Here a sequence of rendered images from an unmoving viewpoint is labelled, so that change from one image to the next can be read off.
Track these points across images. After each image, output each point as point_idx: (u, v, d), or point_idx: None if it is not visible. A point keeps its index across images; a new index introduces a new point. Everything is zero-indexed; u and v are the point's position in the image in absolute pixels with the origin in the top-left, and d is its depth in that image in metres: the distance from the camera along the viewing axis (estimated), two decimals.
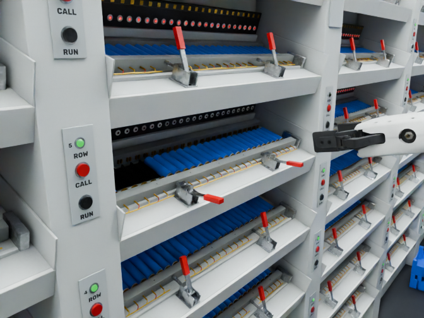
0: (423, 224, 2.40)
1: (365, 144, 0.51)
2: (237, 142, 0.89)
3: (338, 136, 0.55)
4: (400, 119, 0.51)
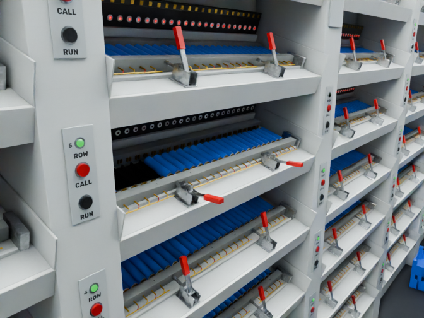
0: (423, 224, 2.40)
1: None
2: (237, 142, 0.89)
3: None
4: None
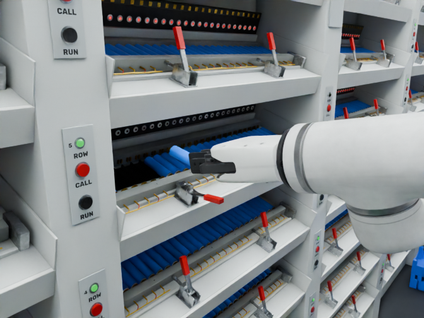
0: None
1: None
2: None
3: None
4: None
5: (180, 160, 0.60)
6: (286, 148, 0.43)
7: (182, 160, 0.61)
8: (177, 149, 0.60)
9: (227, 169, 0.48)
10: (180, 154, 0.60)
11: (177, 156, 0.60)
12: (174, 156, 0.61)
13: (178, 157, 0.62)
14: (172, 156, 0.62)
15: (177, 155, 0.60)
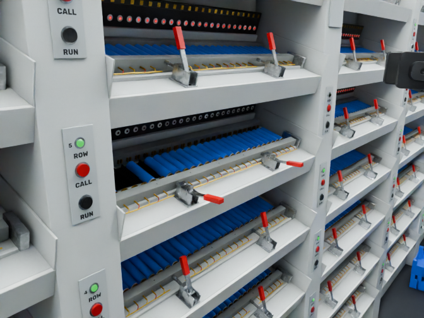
0: (423, 224, 2.40)
1: None
2: (237, 142, 0.89)
3: None
4: None
5: (141, 167, 0.69)
6: None
7: (135, 168, 0.69)
8: None
9: None
10: (142, 170, 0.70)
11: (140, 166, 0.70)
12: (135, 163, 0.70)
13: (130, 165, 0.69)
14: (130, 161, 0.70)
15: (140, 167, 0.70)
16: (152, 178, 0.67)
